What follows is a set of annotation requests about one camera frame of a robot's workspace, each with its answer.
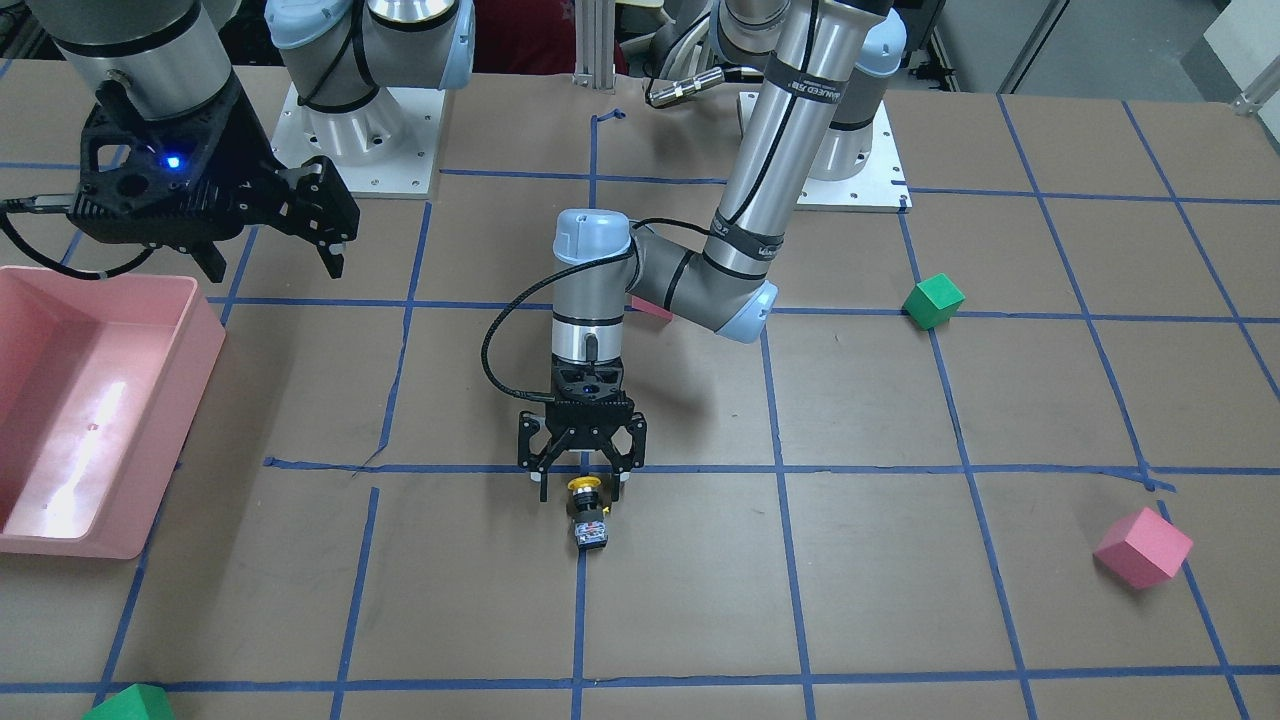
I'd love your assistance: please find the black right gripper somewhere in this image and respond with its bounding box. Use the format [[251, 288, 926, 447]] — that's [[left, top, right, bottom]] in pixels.
[[68, 76, 360, 283]]

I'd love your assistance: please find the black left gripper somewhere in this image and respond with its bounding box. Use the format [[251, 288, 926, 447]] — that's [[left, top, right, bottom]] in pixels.
[[517, 360, 648, 502]]

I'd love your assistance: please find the yellow push button switch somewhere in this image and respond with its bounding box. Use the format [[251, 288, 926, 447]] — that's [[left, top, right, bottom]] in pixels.
[[567, 477, 609, 551]]

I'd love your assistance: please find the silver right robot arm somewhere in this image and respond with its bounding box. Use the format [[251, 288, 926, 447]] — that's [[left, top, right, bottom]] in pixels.
[[3, 1, 476, 283]]

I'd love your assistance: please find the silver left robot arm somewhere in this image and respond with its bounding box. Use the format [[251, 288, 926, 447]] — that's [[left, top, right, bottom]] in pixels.
[[516, 1, 908, 509]]

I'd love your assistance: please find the pink foam cube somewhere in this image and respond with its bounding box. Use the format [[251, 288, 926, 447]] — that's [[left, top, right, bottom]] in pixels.
[[628, 296, 675, 322], [1093, 507, 1194, 589]]

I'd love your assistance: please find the pink plastic bin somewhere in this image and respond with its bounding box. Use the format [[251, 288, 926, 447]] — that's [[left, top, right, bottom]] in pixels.
[[1, 266, 225, 559]]

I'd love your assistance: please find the green foam cube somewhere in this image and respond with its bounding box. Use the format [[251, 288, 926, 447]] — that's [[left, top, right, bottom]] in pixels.
[[901, 273, 966, 331], [82, 684, 177, 720]]

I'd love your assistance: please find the green foam cube front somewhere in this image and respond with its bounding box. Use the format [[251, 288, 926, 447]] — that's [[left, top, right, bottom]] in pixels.
[[82, 684, 177, 720]]

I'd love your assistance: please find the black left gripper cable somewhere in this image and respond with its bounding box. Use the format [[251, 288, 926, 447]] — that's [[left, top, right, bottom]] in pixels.
[[480, 217, 713, 404]]

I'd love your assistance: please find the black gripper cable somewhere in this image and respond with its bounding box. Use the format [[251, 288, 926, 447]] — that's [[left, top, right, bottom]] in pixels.
[[0, 195, 161, 281], [480, 217, 713, 404]]

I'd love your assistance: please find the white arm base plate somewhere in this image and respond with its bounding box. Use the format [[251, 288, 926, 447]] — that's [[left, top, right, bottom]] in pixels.
[[719, 78, 911, 218], [271, 86, 451, 200]]

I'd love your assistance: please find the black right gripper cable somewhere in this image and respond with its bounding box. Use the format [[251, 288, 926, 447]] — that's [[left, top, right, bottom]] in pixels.
[[0, 195, 161, 281]]

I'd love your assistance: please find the aluminium frame post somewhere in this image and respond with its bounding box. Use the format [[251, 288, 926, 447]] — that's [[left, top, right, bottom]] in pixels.
[[572, 0, 616, 94]]

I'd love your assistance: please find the silver cable connector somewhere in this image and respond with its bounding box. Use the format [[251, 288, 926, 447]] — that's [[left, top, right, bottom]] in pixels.
[[645, 67, 726, 110]]

